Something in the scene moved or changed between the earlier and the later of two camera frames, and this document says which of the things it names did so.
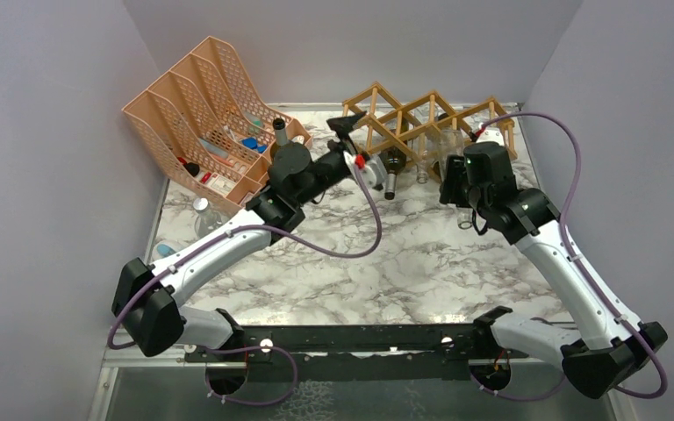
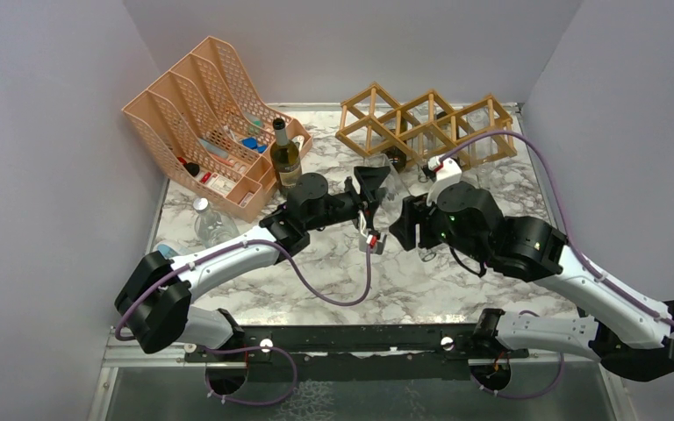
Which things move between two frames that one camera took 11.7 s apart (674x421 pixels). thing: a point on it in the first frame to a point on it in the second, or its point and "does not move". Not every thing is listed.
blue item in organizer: x=253 y=144 does not move
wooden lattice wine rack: x=424 y=130 does not move
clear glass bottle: x=452 y=142 to x=480 y=122
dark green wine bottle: x=440 y=146 to x=457 y=122
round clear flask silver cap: x=205 y=220 does not move
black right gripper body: x=456 y=189 to x=430 y=230
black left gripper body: x=337 y=154 to x=366 y=205
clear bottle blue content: x=161 y=250 does not move
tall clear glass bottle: x=424 y=116 does not move
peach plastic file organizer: x=206 y=132 does not move
